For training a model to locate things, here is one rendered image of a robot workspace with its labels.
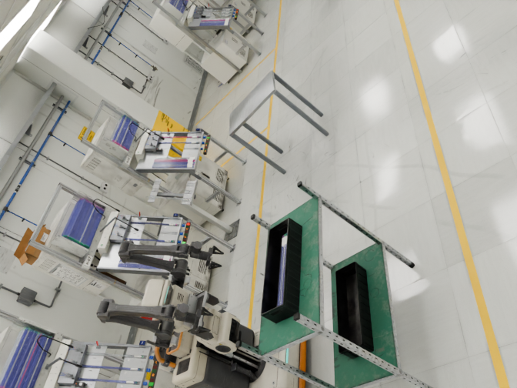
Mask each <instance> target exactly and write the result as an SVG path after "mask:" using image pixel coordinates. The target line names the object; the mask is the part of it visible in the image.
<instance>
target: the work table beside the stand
mask: <svg viewBox="0 0 517 388"><path fill-rule="evenodd" d="M275 80H277V81H278V82H279V83H280V84H282V85H283V86H284V87H285V88H287V89H288V90H289V91H290V92H291V93H292V94H293V95H295V96H296V97H297V98H298V99H300V100H301V101H302V102H304V103H305V104H306V105H307V106H308V107H309V108H310V109H311V110H313V111H314V112H315V113H316V114H318V115H319V116H320V117H322V116H323V113H322V112H321V111H320V110H318V109H317V108H316V107H315V106H314V105H313V104H312V103H310V102H309V101H308V100H307V99H305V98H304V97H303V96H302V95H300V94H299V93H298V92H297V91H296V90H294V89H293V87H291V86H290V85H289V84H288V83H287V82H285V81H284V80H283V79H281V78H280V77H279V76H278V75H276V74H275V73H274V72H273V71H272V70H271V71H270V73H269V74H267V76H266V77H264V79H263V80H262V81H261V82H260V83H259V84H257V86H256V87H255V88H254V89H253V90H252V91H251V92H250V93H249V94H248V95H247V96H246V97H245V98H244V99H243V100H242V101H241V102H240V103H239V105H238V106H237V107H236V108H235V109H234V110H233V111H232V112H231V113H230V114H229V135H230V136H231V137H232V138H233V139H235V140H236V141H237V142H239V143H240V144H242V145H243V146H244V147H246V148H247V149H249V150H250V151H251V152H253V153H255V154H256V155H257V156H258V157H259V158H261V159H263V160H264V161H265V162H267V163H268V164H269V165H271V166H272V167H274V168H275V169H277V170H278V171H280V173H282V174H283V175H284V174H286V171H285V170H284V169H283V168H282V167H281V166H279V165H277V164H276V163H275V162H273V161H272V160H271V159H269V158H268V157H267V156H265V155H263V154H262V153H261V152H260V151H258V150H257V149H255V148H254V147H253V146H251V145H250V144H248V143H247V142H246V141H245V140H243V139H242V138H240V137H239V136H237V135H236V134H235V133H236V132H237V131H238V130H239V129H240V128H241V127H242V126H244V127H245V128H247V130H249V131H250V132H252V133H253V134H254V135H256V136H257V137H259V138H260V139H261V140H262V141H264V142H265V143H267V144H268V145H269V146H271V147H272V148H273V149H274V150H276V151H277V152H279V153H280V154H282V153H283V150H282V149H280V148H279V147H278V146H277V145H275V144H274V143H273V142H271V141H270V140H268V139H267V138H266V137H264V136H263V135H262V134H261V133H259V132H258V131H256V130H255V129H254V128H252V127H251V126H250V125H249V124H247V123H246V122H247V121H248V119H249V118H250V117H251V116H252V115H253V114H254V113H255V112H256V111H257V110H258V109H259V108H260V107H261V106H262V105H263V104H264V103H265V102H266V101H267V100H268V99H269V98H270V97H271V96H272V95H273V94H274V95H276V96H277V97H278V98H280V99H281V100H282V101H283V102H284V103H285V104H286V105H288V106H289V107H290V108H292V109H293V110H294V111H295V112H297V113H298V114H299V115H300V116H301V117H302V118H304V119H305V120H306V121H308V122H309V123H310V124H311V125H313V126H314V127H315V128H317V130H319V131H320V132H321V133H322V134H323V135H325V136H328V135H329V133H328V132H327V131H326V130H325V129H324V128H322V127H321V126H320V125H319V124H318V123H317V122H315V121H314V120H313V119H311V118H310V117H309V116H308V115H306V114H305V113H304V112H303V111H302V110H301V109H300V108H298V107H297V106H296V105H295V104H293V103H292V102H291V101H289V100H288V99H287V98H286V97H285V96H284V95H283V94H281V93H280V92H279V91H278V90H276V87H275Z"/></svg>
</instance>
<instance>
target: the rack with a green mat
mask: <svg viewBox="0 0 517 388"><path fill-rule="evenodd" d="M297 186H298V187H299V188H300V189H301V190H303V191H304V192H306V193H307V194H309V195H310V196H311V197H312V198H311V199H310V200H309V201H307V202H305V203H303V204H302V205H300V206H299V207H298V208H296V209H294V210H293V211H291V212H290V213H289V214H287V215H286V216H284V217H282V218H281V219H280V220H278V221H277V222H275V223H273V224H271V225H270V224H269V223H267V222H266V221H265V220H263V219H261V218H259V217H258V216H257V215H255V214H252V215H251V220H253V221H254V222H256V223H258V224H259V225H260V226H262V227H264V228H265V229H267V230H268V237H269V230H270V229H271V228H272V227H274V226H276V225H278V224H279V223H280V222H282V221H284V220H285V219H287V218H288V217H289V218H290V219H292V220H294V221H295V222H297V223H298V224H299V225H301V226H302V254H301V274H300V294H299V313H296V314H294V316H291V317H289V318H288V319H284V320H283V321H281V322H279V323H274V322H272V321H270V320H269V319H266V318H265V317H263V316H261V325H260V334H259V345H258V349H256V348H255V347H253V346H250V345H248V344H246V343H243V342H242V341H240V340H239V341H238V342H236V346H235V347H236V348H238V349H240V350H242V351H245V352H247V353H249V354H251V355H253V356H255V357H257V358H259V359H261V360H264V361H266V362H267V363H270V364H272V365H274V366H277V367H278V368H280V369H282V370H284V371H287V372H289V373H291V374H293V375H295V376H297V377H299V378H302V379H304V380H306V381H308V382H310V383H312V384H315V385H316V386H319V387H321V388H364V387H367V386H371V385H373V384H376V383H380V382H383V381H386V380H390V379H392V378H395V377H397V376H398V377H400V378H401V379H403V380H405V381H407V382H409V383H411V384H412V385H414V386H417V387H418V388H433V387H431V386H430V385H428V384H426V383H424V382H422V381H421V380H418V379H417V378H415V377H413V376H411V375H410V374H408V373H406V372H404V371H403V370H402V368H401V362H400V355H399V345H398V339H397V333H396V327H395V316H394V310H393V304H392V293H391V287H390V282H389V271H388V264H387V259H386V252H385V251H388V252H389V253H391V254H392V255H393V256H395V257H396V258H397V259H399V260H401V261H402V262H403V263H404V264H406V265H407V266H409V267H410V268H413V267H414V266H415V264H414V263H413V262H412V261H410V260H409V259H407V258H406V257H405V256H403V255H402V254H401V253H399V252H398V251H397V250H395V249H393V248H392V247H391V246H390V245H389V244H387V243H386V242H384V241H383V240H381V239H380V238H379V237H377V236H376V235H375V234H373V233H372V232H370V231H369V230H367V229H366V228H365V227H364V226H362V225H361V224H359V223H358V222H356V221H355V220H354V219H353V218H351V217H350V216H348V215H347V214H346V213H344V212H343V211H342V210H340V209H339V208H338V207H336V206H334V205H333V204H332V203H330V202H329V201H328V200H327V199H325V198H324V197H322V196H321V195H319V194H318V193H317V192H316V191H314V190H313V189H311V188H310V187H308V186H307V185H306V184H305V183H303V182H302V181H300V182H298V183H297ZM322 205H323V206H325V207H326V208H328V209H329V210H331V211H332V212H334V213H335V214H336V215H337V216H339V217H340V218H342V219H344V220H345V221H346V222H347V223H349V224H350V225H351V226H353V227H355V228H356V229H357V230H358V231H360V232H361V233H363V234H364V235H366V236H367V237H369V238H370V239H371V240H372V241H374V242H375V244H373V245H371V246H369V247H367V248H365V249H363V250H362V251H360V252H358V253H356V254H354V255H352V256H350V257H349V258H347V259H344V260H342V261H341V262H339V263H336V264H335V265H332V264H331V263H329V262H328V261H326V260H325V259H323V249H322ZM353 262H357V263H358V264H359V265H360V266H361V267H363V268H364V269H366V275H367V283H368V291H369V306H370V314H371V322H372V338H373V346H374V351H373V352H369V351H367V350H364V349H363V348H361V347H360V346H357V345H355V344H354V343H352V342H350V341H348V340H347V339H345V338H343V337H341V336H340V335H338V317H337V299H336V282H335V271H337V270H339V269H341V268H342V267H344V266H347V265H348V264H350V263H353ZM323 266H325V267H327V268H328V269H330V270H331V284H332V328H333V332H332V331H331V330H329V329H326V328H325V321H324V286H323ZM318 335H322V336H324V337H326V338H327V339H329V340H331V341H333V351H334V374H335V386H333V385H331V384H329V383H327V382H325V381H323V380H320V379H318V378H316V377H314V376H312V375H310V374H308V373H306V372H304V371H302V370H300V369H298V368H295V367H293V366H291V365H289V364H287V363H285V362H283V361H281V360H279V359H277V358H275V357H273V356H272V355H273V354H276V353H278V352H281V351H283V350H286V349H288V348H289V347H292V346H294V345H297V344H299V343H302V342H304V341H306V340H309V339H311V338H313V337H315V336H318ZM339 345H340V346H343V347H345V348H346V349H347V350H350V351H352V352H353V353H355V354H357V355H359V357H357V358H354V359H351V358H349V357H347V356H345V355H343V354H341V353H339Z"/></svg>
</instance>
